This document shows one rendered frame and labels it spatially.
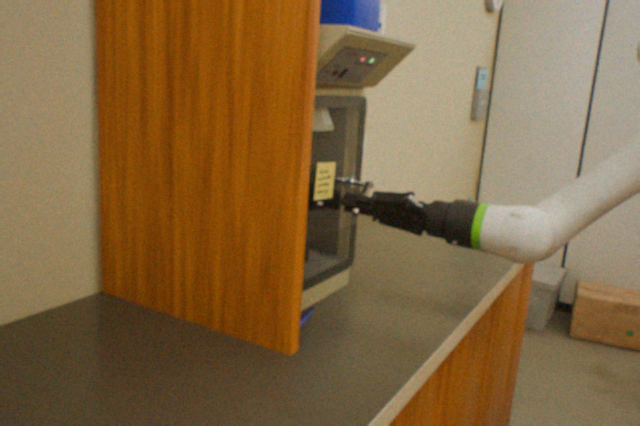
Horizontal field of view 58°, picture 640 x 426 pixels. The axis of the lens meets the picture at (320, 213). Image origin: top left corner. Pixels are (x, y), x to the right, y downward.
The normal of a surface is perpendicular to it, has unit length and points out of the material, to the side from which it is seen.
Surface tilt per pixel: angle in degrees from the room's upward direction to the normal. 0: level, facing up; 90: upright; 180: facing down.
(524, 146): 90
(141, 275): 90
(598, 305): 87
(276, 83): 90
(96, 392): 0
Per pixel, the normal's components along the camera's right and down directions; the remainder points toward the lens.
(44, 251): 0.86, 0.17
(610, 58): -0.50, 0.16
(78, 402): 0.07, -0.97
